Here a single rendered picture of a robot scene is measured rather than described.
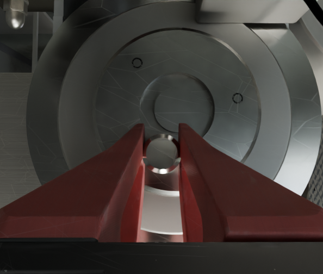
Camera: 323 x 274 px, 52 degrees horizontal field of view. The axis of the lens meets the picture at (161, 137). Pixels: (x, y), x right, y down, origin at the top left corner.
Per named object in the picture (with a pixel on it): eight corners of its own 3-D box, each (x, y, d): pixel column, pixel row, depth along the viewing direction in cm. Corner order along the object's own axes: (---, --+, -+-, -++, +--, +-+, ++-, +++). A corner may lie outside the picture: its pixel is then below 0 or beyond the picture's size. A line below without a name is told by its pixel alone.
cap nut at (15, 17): (23, -6, 48) (22, 24, 48) (32, 6, 52) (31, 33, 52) (-2, -6, 48) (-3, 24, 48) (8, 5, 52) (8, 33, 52)
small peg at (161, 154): (188, 143, 11) (172, 180, 11) (182, 146, 14) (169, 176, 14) (151, 126, 12) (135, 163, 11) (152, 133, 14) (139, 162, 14)
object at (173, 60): (285, 58, 15) (230, 220, 14) (269, 70, 17) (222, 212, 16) (125, 2, 15) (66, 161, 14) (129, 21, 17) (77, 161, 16)
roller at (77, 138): (304, 16, 16) (279, 249, 16) (215, 104, 42) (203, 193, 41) (75, -15, 16) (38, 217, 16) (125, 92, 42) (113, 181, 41)
